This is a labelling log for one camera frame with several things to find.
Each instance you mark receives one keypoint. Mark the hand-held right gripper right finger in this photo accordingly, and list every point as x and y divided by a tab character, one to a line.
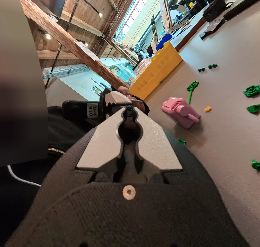
158	149

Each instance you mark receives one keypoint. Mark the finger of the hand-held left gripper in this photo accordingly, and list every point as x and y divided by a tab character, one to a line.
117	99
135	101

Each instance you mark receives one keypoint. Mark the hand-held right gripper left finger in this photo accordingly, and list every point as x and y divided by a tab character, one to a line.
97	149

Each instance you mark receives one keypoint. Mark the small green toy piece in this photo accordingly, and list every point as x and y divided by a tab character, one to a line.
256	164
129	108
182	141

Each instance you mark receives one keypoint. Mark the person's left forearm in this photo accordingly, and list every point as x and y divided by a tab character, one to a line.
67	129

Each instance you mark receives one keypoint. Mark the person's left hand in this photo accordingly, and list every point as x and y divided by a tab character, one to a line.
127	91

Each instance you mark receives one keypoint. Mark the clear plastic bags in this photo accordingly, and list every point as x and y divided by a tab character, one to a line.
142	68

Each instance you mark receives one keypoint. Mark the yellow storage bin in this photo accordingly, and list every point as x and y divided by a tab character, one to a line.
158	72

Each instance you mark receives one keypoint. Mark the pink toy watering can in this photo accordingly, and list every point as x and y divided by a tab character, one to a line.
178	111

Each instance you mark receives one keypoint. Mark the white paper sign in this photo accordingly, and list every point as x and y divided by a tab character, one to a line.
87	50

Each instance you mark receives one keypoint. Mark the green toy flower stem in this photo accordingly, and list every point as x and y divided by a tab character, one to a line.
193	86

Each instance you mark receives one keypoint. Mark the yellow toy star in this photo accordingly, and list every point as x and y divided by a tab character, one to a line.
207	108

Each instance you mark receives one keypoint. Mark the blue storage bin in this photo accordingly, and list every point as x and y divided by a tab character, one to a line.
163	42

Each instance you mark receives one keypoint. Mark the wooden beam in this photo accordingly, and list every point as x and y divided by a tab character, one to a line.
71	42

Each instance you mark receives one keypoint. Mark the person's black jacket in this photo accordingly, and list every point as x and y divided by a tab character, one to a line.
16	200

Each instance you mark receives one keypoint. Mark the wooden stand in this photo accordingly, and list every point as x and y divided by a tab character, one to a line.
166	7

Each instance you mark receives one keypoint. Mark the green toy leaf piece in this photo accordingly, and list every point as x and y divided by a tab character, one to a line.
254	108

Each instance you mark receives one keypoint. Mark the flat black device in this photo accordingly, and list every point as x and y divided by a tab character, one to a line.
213	28

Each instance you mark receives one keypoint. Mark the black box device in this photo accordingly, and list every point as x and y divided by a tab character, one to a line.
215	9

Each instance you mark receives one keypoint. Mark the long black bar device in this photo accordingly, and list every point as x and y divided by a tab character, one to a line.
243	5

